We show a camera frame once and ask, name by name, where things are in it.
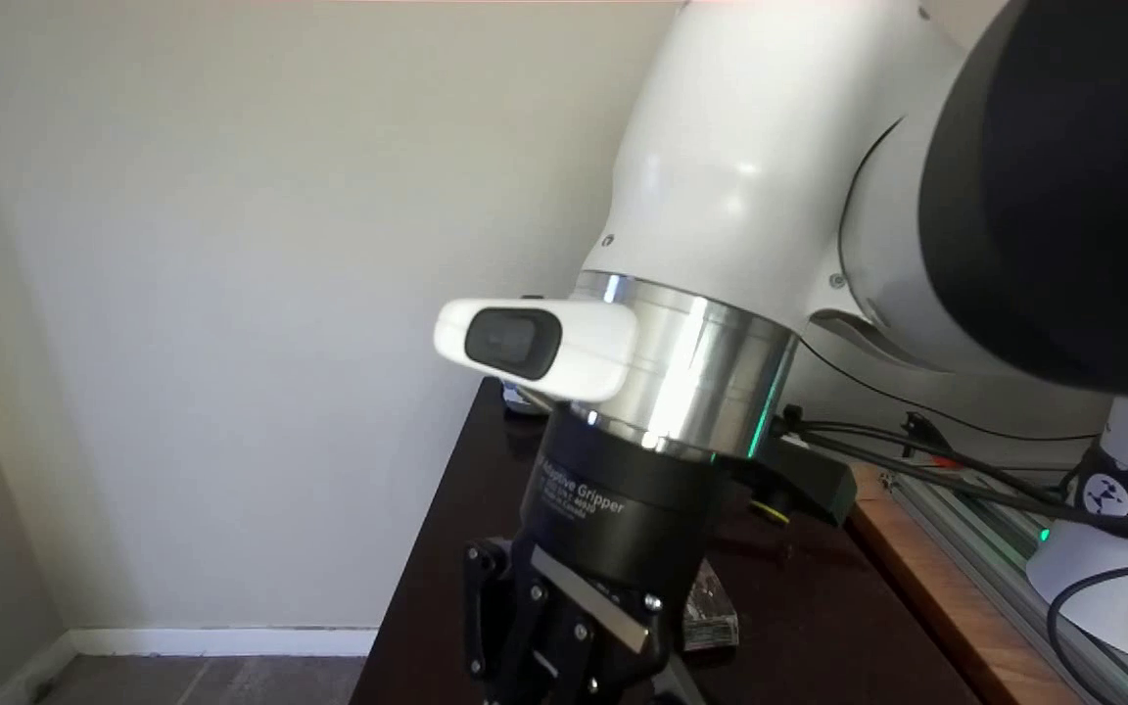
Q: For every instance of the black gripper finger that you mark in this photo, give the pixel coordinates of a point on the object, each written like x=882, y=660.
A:
x=709, y=622
x=490, y=607

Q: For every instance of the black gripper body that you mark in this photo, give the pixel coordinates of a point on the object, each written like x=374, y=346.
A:
x=617, y=523

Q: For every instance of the white Franka Panda arm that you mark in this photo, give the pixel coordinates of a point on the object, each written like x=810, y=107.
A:
x=784, y=169

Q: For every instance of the wooden base board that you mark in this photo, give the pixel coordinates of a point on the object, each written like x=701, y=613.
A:
x=931, y=575

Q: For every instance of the white baseboard trim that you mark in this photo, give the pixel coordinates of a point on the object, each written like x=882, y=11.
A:
x=224, y=644

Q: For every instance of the red black clamp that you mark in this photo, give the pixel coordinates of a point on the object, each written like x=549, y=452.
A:
x=932, y=438

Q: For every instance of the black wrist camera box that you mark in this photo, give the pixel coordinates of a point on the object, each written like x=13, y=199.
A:
x=803, y=478

